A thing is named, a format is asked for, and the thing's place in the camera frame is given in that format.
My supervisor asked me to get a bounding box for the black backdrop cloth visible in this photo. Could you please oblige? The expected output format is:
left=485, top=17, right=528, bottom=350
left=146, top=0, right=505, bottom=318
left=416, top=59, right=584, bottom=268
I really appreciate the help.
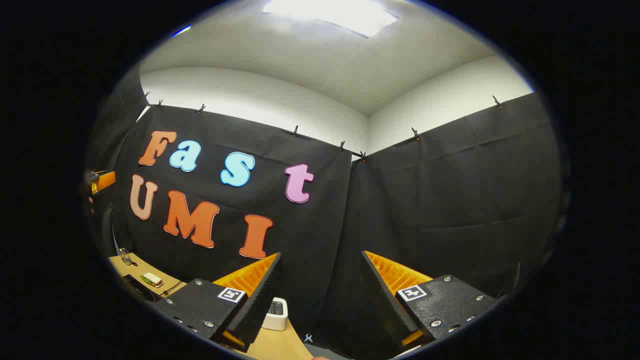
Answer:
left=85, top=65, right=568, bottom=358

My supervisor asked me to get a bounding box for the row of black cloth clips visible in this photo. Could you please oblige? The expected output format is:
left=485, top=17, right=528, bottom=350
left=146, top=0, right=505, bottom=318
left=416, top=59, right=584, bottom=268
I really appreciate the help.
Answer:
left=142, top=90, right=503, bottom=162

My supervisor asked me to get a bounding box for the white toaster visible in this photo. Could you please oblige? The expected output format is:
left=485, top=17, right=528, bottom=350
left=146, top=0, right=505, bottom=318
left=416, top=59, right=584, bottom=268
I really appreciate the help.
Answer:
left=261, top=297, right=289, bottom=331

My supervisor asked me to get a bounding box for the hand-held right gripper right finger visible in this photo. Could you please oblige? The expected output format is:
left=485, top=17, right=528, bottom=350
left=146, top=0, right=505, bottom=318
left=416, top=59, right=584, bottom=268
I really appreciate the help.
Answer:
left=361, top=250, right=498, bottom=353

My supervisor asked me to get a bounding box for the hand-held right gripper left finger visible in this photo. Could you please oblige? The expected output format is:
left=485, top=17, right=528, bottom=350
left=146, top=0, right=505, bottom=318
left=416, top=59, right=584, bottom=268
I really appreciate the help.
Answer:
left=154, top=252, right=282, bottom=353

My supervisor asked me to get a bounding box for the large ceiling light panel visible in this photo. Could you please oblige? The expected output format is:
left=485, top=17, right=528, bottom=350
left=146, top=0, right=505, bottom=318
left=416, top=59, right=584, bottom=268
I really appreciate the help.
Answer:
left=262, top=0, right=399, bottom=39

